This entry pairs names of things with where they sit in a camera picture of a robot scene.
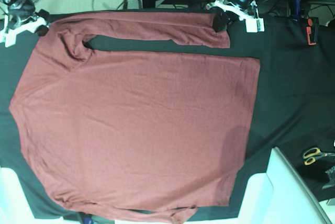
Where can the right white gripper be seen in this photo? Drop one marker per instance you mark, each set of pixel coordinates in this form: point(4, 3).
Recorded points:
point(35, 24)

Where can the orange black clamp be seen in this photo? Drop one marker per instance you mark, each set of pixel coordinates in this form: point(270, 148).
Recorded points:
point(312, 30)

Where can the blue clamp handle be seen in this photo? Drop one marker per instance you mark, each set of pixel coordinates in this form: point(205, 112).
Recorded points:
point(295, 10)

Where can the red long-sleeve T-shirt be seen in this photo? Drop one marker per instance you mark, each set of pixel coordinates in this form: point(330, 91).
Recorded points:
point(135, 135)

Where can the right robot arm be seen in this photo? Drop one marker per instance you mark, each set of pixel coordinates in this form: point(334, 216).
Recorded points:
point(21, 16)

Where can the black table cloth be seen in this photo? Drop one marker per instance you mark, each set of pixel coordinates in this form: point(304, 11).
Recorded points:
point(294, 108)

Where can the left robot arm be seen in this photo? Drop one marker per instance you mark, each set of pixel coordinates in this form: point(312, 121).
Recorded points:
point(243, 4)

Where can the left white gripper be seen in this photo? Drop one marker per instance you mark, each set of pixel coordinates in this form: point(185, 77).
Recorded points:
point(226, 12)

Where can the yellow-handled scissors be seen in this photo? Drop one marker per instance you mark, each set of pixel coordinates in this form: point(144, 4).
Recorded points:
point(314, 154)

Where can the blue orange clamp bottom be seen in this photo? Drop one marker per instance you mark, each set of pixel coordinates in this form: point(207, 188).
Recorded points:
point(85, 218)

